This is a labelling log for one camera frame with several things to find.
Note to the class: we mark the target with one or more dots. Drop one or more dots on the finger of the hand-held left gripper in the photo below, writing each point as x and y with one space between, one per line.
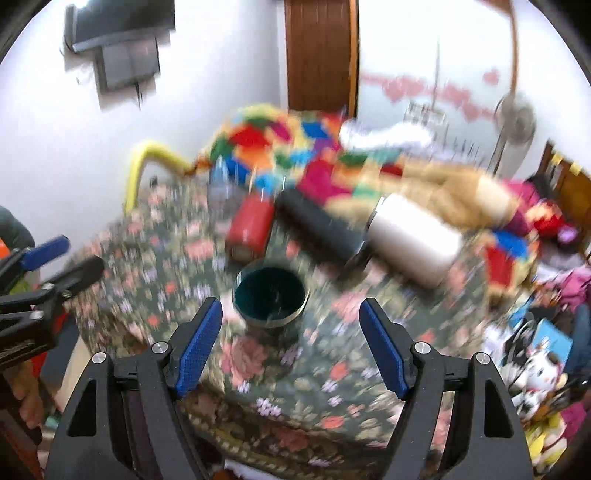
81 274
46 251

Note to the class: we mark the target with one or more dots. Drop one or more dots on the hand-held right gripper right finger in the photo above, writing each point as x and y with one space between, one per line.
383 350

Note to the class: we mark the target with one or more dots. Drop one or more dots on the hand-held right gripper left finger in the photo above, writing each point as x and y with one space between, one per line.
198 350

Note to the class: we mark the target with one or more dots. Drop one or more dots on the dark green cup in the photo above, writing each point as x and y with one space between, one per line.
270 295

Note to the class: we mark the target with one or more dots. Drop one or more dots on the white cup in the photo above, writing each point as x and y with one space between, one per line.
415 240

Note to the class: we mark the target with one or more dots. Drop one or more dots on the red cup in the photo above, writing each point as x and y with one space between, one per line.
249 224

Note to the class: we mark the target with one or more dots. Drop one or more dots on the black cup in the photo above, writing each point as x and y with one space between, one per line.
318 224

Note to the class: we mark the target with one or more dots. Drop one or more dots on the person's left hand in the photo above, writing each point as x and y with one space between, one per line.
25 399

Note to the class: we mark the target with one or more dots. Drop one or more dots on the person's dark jacket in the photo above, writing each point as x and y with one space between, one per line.
13 230

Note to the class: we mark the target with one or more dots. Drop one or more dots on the floral blanket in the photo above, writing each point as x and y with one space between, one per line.
286 360

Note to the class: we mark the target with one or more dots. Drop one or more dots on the yellow tube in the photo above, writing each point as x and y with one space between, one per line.
138 164

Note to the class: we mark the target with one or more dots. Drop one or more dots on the white cartoon plush toy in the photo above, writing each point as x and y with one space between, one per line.
540 371

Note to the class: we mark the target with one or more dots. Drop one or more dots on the clear blue bottle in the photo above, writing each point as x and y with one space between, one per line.
221 182

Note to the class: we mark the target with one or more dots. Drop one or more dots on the beige plush toy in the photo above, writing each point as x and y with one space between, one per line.
466 189

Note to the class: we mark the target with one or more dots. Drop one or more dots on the red and purple plush toy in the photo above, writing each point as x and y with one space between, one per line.
547 217

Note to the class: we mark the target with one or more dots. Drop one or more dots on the white cloth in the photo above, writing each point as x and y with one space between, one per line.
383 134

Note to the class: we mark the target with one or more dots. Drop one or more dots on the colourful patchwork blanket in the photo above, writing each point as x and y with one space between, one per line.
300 147

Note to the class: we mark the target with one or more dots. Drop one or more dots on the metal drying rack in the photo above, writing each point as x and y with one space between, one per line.
431 115

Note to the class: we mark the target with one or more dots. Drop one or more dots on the wooden chair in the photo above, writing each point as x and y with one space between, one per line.
568 182

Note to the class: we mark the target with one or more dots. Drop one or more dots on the standing fan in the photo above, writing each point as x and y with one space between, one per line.
515 120

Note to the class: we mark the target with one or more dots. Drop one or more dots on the brown wooden door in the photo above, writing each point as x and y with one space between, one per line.
321 50

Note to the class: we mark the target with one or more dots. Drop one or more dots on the grey wall box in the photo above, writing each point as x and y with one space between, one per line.
129 64

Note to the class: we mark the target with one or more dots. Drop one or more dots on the wall-mounted television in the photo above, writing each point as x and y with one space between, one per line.
120 21

